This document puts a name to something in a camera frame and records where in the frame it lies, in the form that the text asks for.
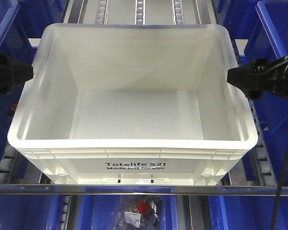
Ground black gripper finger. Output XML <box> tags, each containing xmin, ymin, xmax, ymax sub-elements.
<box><xmin>0</xmin><ymin>54</ymin><xmax>34</xmax><ymax>94</ymax></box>

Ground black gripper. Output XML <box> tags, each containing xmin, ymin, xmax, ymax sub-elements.
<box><xmin>227</xmin><ymin>57</ymin><xmax>288</xmax><ymax>100</ymax></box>

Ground white plastic tote bin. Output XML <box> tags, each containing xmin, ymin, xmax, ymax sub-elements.
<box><xmin>7</xmin><ymin>23</ymin><xmax>258</xmax><ymax>185</ymax></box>

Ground blue bin right shelf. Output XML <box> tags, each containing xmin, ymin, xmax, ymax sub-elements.
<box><xmin>244</xmin><ymin>0</ymin><xmax>288</xmax><ymax>179</ymax></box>

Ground blue bin shelf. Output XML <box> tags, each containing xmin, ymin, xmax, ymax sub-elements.
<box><xmin>244</xmin><ymin>0</ymin><xmax>288</xmax><ymax>179</ymax></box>
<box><xmin>0</xmin><ymin>0</ymin><xmax>33</xmax><ymax>160</ymax></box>

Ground blue bin left shelf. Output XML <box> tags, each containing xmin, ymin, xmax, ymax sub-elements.
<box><xmin>0</xmin><ymin>0</ymin><xmax>33</xmax><ymax>160</ymax></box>

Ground blue bin lower left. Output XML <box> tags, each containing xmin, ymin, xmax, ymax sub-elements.
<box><xmin>0</xmin><ymin>195</ymin><xmax>62</xmax><ymax>230</ymax></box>

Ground blue bin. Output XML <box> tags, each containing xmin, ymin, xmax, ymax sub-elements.
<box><xmin>0</xmin><ymin>195</ymin><xmax>62</xmax><ymax>230</ymax></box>
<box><xmin>75</xmin><ymin>195</ymin><xmax>179</xmax><ymax>230</ymax></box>
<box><xmin>208</xmin><ymin>196</ymin><xmax>288</xmax><ymax>230</ymax></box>

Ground blue bin lower right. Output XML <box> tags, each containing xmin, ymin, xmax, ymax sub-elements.
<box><xmin>208</xmin><ymin>196</ymin><xmax>288</xmax><ymax>230</ymax></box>

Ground blue bin lower middle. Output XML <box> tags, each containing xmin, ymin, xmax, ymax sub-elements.
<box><xmin>75</xmin><ymin>195</ymin><xmax>179</xmax><ymax>230</ymax></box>

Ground right roller track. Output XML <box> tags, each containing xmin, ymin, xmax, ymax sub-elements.
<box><xmin>232</xmin><ymin>39</ymin><xmax>279</xmax><ymax>186</ymax></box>

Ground roller track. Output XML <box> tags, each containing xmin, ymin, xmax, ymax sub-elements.
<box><xmin>0</xmin><ymin>144</ymin><xmax>19</xmax><ymax>184</ymax></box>
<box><xmin>232</xmin><ymin>39</ymin><xmax>279</xmax><ymax>186</ymax></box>

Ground left roller track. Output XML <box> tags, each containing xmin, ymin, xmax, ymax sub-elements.
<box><xmin>0</xmin><ymin>144</ymin><xmax>19</xmax><ymax>184</ymax></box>

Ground bagged parts with red piece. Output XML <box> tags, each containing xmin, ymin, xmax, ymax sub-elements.
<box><xmin>114</xmin><ymin>195</ymin><xmax>163</xmax><ymax>230</ymax></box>

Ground metal shelf front rail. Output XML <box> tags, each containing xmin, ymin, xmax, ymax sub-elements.
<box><xmin>0</xmin><ymin>184</ymin><xmax>277</xmax><ymax>196</ymax></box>

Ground black cable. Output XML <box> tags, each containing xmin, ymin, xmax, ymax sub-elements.
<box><xmin>271</xmin><ymin>124</ymin><xmax>288</xmax><ymax>230</ymax></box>

